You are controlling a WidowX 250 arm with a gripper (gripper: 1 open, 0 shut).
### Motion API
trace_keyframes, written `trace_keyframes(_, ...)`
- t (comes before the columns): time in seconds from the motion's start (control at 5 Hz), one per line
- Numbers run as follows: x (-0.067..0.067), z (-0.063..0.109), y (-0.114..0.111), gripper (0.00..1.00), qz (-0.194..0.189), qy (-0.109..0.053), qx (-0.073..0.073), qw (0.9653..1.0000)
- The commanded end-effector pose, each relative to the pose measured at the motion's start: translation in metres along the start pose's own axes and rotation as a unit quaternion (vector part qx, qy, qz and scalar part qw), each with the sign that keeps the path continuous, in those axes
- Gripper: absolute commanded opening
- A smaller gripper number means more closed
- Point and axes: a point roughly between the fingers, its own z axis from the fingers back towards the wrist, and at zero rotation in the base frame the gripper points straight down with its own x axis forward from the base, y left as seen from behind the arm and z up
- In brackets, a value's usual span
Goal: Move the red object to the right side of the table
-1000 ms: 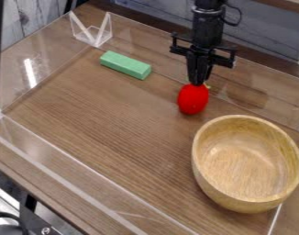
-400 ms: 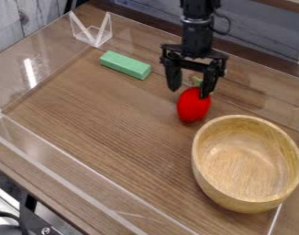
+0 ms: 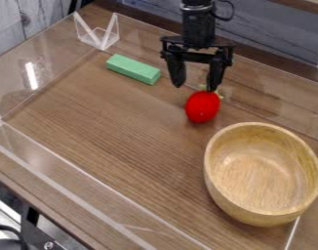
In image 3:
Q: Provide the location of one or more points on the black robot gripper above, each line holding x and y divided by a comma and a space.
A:
177, 53

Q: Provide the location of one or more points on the red toy strawberry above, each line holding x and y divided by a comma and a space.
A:
203, 105

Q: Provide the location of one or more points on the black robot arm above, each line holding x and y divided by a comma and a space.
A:
196, 46

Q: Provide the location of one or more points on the green rectangular block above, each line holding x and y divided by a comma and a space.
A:
133, 69

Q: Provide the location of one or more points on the wooden bowl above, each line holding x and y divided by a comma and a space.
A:
260, 173

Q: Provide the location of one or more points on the clear acrylic tray wall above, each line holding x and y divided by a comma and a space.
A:
99, 151

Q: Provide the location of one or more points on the black table leg bracket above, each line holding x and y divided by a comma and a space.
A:
41, 234

